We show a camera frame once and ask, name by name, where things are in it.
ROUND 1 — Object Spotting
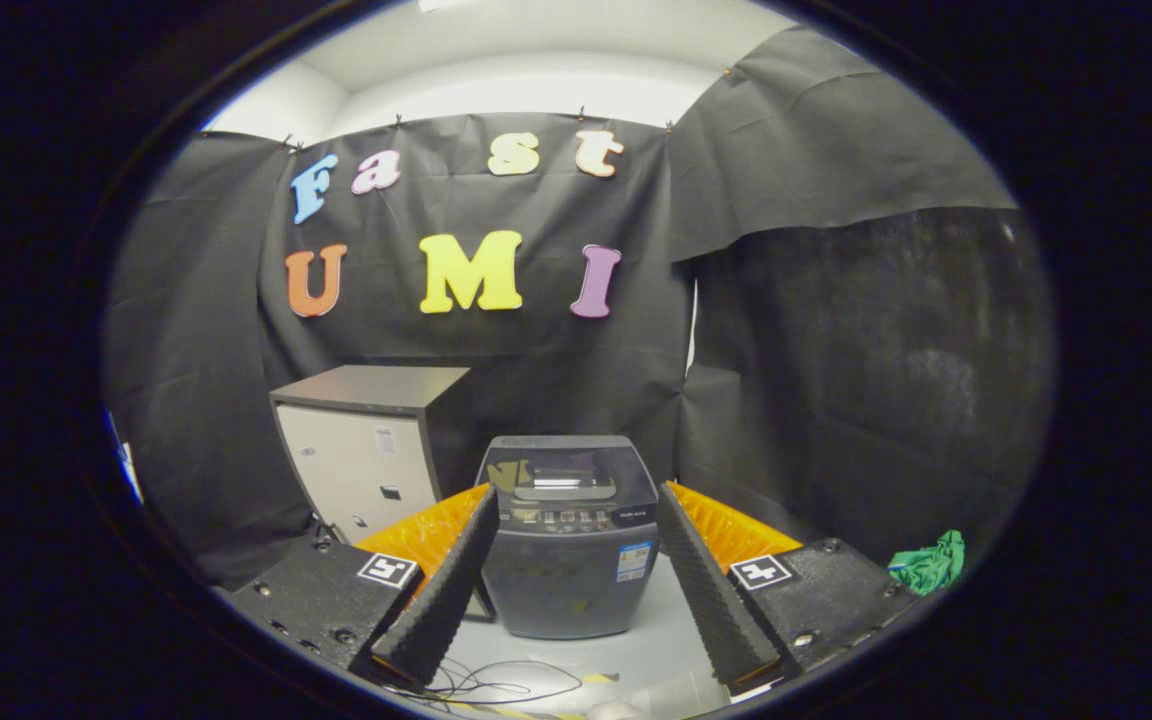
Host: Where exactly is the dark washing machine lid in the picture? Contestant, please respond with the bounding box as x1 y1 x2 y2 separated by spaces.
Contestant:
480 434 659 507

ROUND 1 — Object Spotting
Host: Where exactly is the black backdrop cloth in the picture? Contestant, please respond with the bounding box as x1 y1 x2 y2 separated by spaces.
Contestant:
101 25 1058 591

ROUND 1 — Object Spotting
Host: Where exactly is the grey cabinet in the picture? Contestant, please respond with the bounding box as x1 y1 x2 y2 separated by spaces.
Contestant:
268 364 498 623

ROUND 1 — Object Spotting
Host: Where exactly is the blue and white object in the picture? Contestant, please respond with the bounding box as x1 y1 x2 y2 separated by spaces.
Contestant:
104 408 145 507

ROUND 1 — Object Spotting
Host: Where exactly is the green cloth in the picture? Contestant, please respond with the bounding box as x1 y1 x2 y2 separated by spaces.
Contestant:
886 529 967 598

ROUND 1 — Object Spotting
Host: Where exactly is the grey washing machine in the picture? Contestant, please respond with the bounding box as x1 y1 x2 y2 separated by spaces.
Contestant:
476 488 661 641

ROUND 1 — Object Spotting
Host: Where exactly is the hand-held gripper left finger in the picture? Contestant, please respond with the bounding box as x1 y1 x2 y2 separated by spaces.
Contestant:
218 484 500 694

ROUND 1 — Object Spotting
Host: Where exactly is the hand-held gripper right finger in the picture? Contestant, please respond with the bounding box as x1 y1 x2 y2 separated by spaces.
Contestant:
655 481 924 695

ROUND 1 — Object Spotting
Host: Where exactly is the black cable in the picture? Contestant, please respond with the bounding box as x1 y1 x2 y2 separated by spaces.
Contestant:
381 657 585 713

